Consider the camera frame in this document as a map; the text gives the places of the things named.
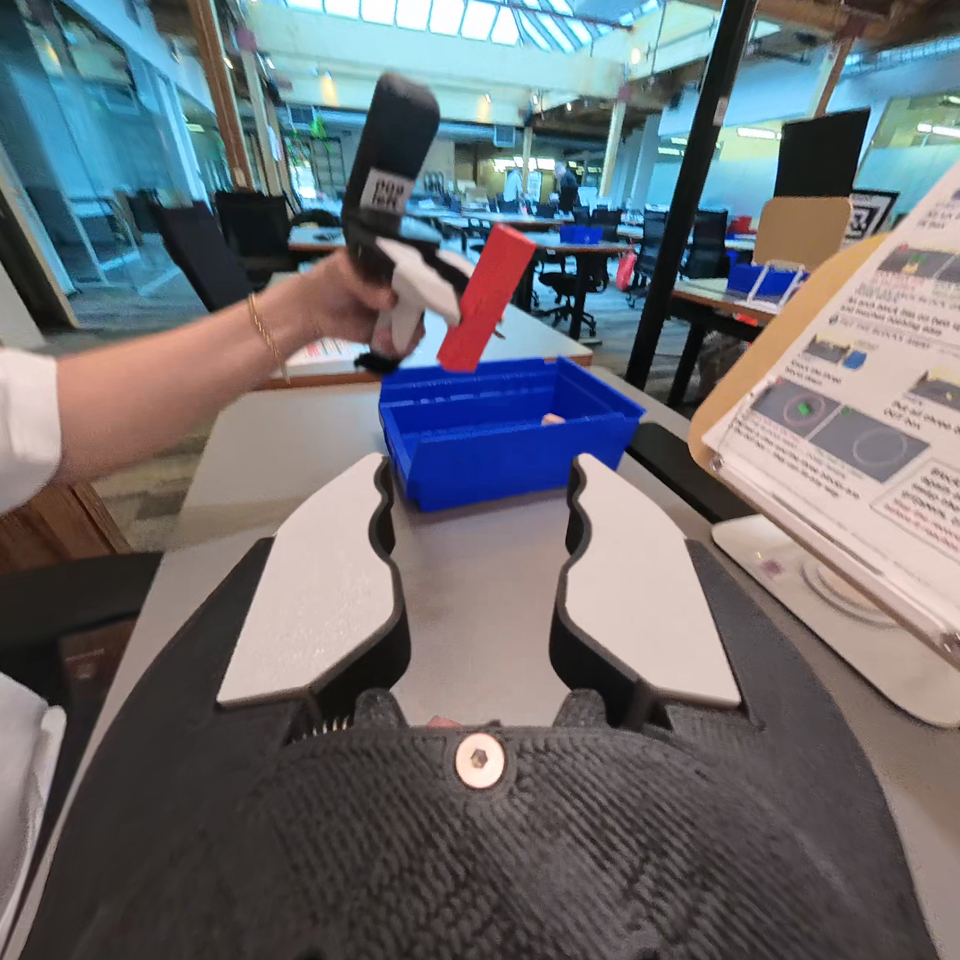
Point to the person's white shirt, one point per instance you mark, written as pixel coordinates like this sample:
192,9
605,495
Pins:
26,427

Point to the long red rectangular block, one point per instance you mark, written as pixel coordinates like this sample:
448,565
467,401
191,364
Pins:
487,292

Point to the paper sheet red squares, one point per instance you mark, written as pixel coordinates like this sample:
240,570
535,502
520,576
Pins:
322,352

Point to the natural wooden arch block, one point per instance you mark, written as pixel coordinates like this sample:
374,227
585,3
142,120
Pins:
555,420

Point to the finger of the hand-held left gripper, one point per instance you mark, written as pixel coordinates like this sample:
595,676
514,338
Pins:
454,266
424,281

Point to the black upright panel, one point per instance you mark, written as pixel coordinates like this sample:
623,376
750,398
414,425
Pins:
821,154

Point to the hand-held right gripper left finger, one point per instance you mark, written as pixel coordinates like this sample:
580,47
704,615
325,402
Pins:
315,600

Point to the person's left forearm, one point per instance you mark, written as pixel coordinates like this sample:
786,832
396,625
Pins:
165,390

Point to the black white marker sign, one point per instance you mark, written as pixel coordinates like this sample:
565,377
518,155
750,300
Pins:
874,217

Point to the blue plastic bin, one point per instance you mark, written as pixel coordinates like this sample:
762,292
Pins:
581,235
750,285
487,465

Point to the black metal pole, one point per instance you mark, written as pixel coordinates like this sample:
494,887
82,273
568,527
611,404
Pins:
689,187

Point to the tan cardboard panel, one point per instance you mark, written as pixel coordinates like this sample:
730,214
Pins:
799,232

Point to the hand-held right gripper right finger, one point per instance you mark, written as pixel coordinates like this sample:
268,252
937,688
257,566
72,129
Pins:
645,600

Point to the person's left hand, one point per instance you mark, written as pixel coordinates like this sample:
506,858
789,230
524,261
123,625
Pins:
330,300

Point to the black table divider strip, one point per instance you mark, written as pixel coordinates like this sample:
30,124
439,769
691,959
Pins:
675,472

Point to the printed instruction sheet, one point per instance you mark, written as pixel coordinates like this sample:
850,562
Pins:
862,375

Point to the red bag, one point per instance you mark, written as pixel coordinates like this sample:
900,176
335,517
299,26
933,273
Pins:
627,271

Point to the black office chair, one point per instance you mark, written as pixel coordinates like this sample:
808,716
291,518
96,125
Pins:
574,281
259,225
199,255
706,244

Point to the white stand base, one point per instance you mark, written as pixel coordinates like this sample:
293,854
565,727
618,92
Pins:
765,577

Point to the white page holder bar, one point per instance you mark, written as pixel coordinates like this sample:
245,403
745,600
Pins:
900,610

